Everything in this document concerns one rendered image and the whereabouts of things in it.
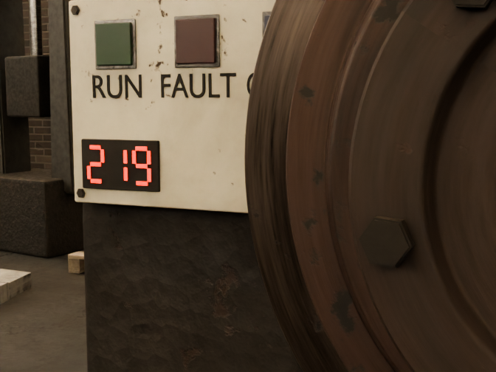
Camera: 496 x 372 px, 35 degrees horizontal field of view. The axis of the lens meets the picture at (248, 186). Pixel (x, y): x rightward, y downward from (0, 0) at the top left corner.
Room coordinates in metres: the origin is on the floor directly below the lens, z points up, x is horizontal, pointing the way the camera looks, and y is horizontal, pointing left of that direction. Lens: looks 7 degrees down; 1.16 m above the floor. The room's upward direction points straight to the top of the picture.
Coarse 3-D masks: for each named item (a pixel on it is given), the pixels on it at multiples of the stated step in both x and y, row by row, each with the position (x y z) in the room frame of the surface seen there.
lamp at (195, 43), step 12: (180, 24) 0.66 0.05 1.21; (192, 24) 0.65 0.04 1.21; (204, 24) 0.65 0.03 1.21; (180, 36) 0.66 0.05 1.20; (192, 36) 0.65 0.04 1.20; (204, 36) 0.65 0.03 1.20; (180, 48) 0.66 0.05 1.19; (192, 48) 0.65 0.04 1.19; (204, 48) 0.65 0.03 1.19; (180, 60) 0.66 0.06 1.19; (192, 60) 0.65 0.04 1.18; (204, 60) 0.65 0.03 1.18
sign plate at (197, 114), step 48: (96, 0) 0.70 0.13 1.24; (144, 0) 0.68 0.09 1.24; (192, 0) 0.66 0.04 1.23; (240, 0) 0.64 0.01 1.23; (144, 48) 0.68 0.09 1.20; (240, 48) 0.64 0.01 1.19; (96, 96) 0.70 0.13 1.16; (144, 96) 0.68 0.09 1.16; (192, 96) 0.66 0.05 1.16; (240, 96) 0.64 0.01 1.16; (96, 144) 0.70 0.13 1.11; (144, 144) 0.68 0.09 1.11; (192, 144) 0.66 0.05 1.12; (240, 144) 0.64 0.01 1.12; (96, 192) 0.70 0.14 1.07; (144, 192) 0.68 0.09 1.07; (192, 192) 0.66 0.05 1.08; (240, 192) 0.64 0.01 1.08
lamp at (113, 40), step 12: (96, 24) 0.69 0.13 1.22; (108, 24) 0.69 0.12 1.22; (120, 24) 0.68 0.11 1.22; (96, 36) 0.69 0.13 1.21; (108, 36) 0.69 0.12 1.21; (120, 36) 0.68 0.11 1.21; (96, 48) 0.70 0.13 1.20; (108, 48) 0.69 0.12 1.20; (120, 48) 0.68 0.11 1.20; (108, 60) 0.69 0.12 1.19; (120, 60) 0.68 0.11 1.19; (132, 60) 0.68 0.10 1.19
